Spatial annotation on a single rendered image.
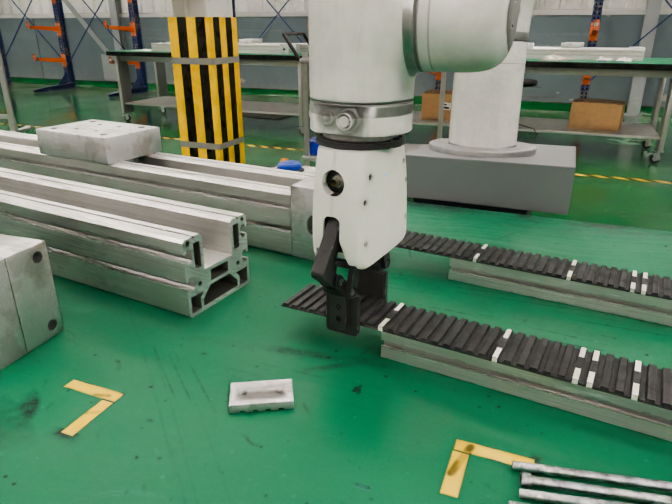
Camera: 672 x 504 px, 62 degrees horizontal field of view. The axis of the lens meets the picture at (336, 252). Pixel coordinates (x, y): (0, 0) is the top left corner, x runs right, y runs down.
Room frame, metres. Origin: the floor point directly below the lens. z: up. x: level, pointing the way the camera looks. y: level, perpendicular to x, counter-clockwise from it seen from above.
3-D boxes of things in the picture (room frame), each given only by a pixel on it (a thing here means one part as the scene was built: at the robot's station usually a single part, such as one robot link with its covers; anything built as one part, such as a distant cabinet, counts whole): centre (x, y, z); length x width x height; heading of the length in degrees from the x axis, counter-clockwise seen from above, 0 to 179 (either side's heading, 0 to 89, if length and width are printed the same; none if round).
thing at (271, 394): (0.37, 0.06, 0.78); 0.05 x 0.03 x 0.01; 97
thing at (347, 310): (0.43, 0.00, 0.83); 0.03 x 0.03 x 0.07; 61
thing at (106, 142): (0.91, 0.38, 0.87); 0.16 x 0.11 x 0.07; 61
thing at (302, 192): (0.70, -0.01, 0.83); 0.12 x 0.09 x 0.10; 151
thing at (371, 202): (0.47, -0.02, 0.93); 0.10 x 0.07 x 0.11; 151
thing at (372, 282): (0.50, -0.04, 0.83); 0.03 x 0.03 x 0.07; 61
